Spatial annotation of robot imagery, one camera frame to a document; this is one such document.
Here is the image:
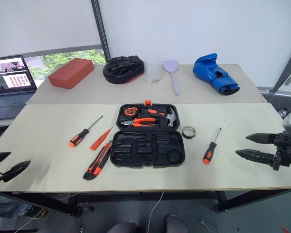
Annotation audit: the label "orange black utility knife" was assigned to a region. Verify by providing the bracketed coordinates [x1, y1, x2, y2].
[82, 140, 113, 181]

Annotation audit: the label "red foam block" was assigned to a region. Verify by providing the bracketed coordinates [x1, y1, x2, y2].
[48, 57, 95, 90]

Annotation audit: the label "purple spatula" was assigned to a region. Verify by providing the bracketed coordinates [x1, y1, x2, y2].
[162, 60, 180, 96]

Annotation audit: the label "silver claw hammer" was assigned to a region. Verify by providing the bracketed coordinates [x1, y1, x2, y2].
[157, 107, 178, 128]

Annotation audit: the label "black metal table frame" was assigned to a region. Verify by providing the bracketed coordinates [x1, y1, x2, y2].
[0, 189, 291, 216]

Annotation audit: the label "short orange black screwdriver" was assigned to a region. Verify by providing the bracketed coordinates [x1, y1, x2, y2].
[202, 127, 222, 165]

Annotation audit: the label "white cable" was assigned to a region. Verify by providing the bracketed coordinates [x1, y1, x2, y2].
[147, 191, 165, 233]

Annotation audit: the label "orange voltage tester pen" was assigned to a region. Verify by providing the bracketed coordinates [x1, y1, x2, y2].
[90, 126, 113, 150]

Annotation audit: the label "black window pillar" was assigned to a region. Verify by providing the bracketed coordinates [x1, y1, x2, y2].
[90, 0, 112, 64]

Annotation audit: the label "dark grey rounded shape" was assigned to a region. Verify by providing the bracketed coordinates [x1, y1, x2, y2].
[106, 221, 139, 233]
[165, 215, 188, 233]

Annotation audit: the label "black boxing punch mitt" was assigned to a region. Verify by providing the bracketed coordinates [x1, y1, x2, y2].
[103, 55, 146, 85]

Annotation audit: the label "long orange black screwdriver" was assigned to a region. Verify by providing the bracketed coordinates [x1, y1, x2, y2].
[68, 116, 104, 148]

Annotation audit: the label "orange black tape measure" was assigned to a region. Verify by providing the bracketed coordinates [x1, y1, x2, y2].
[123, 106, 138, 117]

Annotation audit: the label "laptop computer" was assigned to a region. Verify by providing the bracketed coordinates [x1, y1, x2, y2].
[0, 55, 37, 121]

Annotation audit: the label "small metal hex key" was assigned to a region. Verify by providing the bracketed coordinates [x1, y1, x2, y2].
[200, 219, 212, 232]

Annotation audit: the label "black tool case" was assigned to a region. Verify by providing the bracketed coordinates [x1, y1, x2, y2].
[110, 103, 186, 169]

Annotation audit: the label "grey metal stand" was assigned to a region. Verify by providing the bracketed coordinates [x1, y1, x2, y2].
[269, 42, 291, 94]

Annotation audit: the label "black electrical tape roll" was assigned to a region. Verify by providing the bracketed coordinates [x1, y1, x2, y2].
[181, 125, 197, 140]

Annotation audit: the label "blue denim cloth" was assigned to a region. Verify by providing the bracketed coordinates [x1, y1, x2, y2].
[0, 193, 33, 219]

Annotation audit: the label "orange handled pliers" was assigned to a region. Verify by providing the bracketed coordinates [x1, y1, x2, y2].
[121, 117, 158, 128]

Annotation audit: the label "black and orange hammer handle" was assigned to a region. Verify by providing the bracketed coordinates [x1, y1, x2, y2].
[140, 108, 166, 119]

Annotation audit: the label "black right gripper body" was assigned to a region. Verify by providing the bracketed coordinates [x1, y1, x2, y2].
[272, 131, 291, 172]

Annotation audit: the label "clear plastic measuring cup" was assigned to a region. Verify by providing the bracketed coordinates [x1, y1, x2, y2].
[145, 56, 162, 85]

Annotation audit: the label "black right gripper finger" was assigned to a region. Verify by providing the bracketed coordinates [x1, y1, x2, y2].
[235, 149, 277, 167]
[245, 133, 278, 145]

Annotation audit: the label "blue boxing glove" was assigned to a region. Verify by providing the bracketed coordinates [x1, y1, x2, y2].
[193, 53, 241, 97]

